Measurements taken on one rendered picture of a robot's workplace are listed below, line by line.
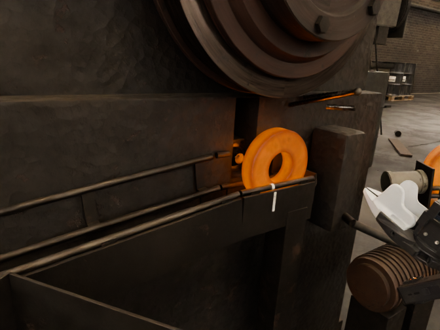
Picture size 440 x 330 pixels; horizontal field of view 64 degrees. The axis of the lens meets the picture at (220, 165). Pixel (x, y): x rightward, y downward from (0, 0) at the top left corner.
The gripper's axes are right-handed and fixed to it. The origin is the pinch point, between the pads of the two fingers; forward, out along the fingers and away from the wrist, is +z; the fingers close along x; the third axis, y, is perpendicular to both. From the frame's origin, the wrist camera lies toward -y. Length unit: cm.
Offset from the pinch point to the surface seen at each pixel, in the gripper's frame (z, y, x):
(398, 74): 478, -159, -904
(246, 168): 20.0, -7.0, 7.8
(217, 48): 22.7, 14.6, 18.6
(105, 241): 14.3, -11.3, 36.2
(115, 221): 20.1, -13.7, 32.7
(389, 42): 626, -111, -1043
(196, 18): 23.8, 18.2, 22.4
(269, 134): 21.3, -0.6, 3.4
